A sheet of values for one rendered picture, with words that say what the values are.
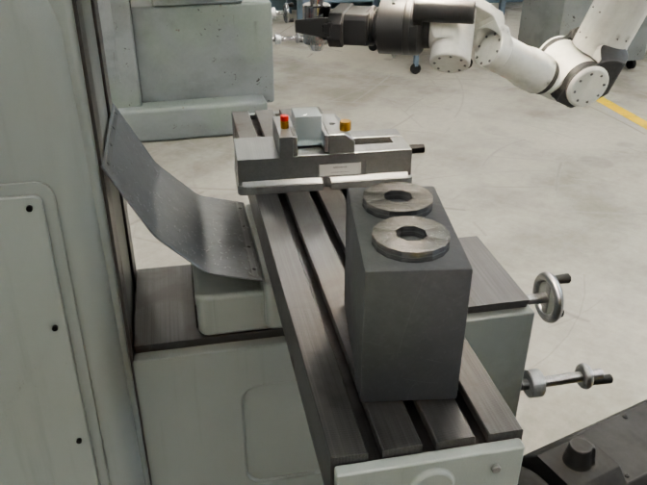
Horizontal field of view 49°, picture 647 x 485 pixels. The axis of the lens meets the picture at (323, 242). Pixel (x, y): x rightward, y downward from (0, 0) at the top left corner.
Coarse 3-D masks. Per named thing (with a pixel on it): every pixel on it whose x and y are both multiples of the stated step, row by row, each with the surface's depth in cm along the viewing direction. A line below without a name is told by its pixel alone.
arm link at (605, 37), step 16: (608, 0) 117; (624, 0) 115; (640, 0) 115; (592, 16) 120; (608, 16) 117; (624, 16) 117; (640, 16) 117; (576, 32) 125; (592, 32) 120; (608, 32) 118; (624, 32) 118; (544, 48) 128; (592, 48) 121; (608, 48) 120; (624, 48) 121; (592, 64) 120; (608, 64) 120; (624, 64) 121; (576, 80) 120; (592, 80) 120; (608, 80) 122; (576, 96) 122; (592, 96) 123
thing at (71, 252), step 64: (0, 0) 91; (64, 0) 95; (0, 64) 95; (64, 64) 98; (0, 128) 99; (64, 128) 101; (0, 192) 102; (64, 192) 105; (0, 256) 106; (64, 256) 109; (128, 256) 142; (0, 320) 111; (64, 320) 113; (128, 320) 126; (0, 384) 116; (64, 384) 119; (128, 384) 127; (0, 448) 122; (64, 448) 125; (128, 448) 131
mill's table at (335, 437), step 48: (288, 192) 137; (336, 192) 137; (288, 240) 121; (336, 240) 126; (288, 288) 107; (336, 288) 108; (288, 336) 105; (336, 336) 101; (336, 384) 88; (480, 384) 88; (336, 432) 81; (384, 432) 81; (432, 432) 81; (480, 432) 84; (336, 480) 77; (384, 480) 78; (432, 480) 79; (480, 480) 82
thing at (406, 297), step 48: (384, 192) 90; (432, 192) 94; (384, 240) 80; (432, 240) 80; (384, 288) 77; (432, 288) 78; (384, 336) 80; (432, 336) 81; (384, 384) 84; (432, 384) 84
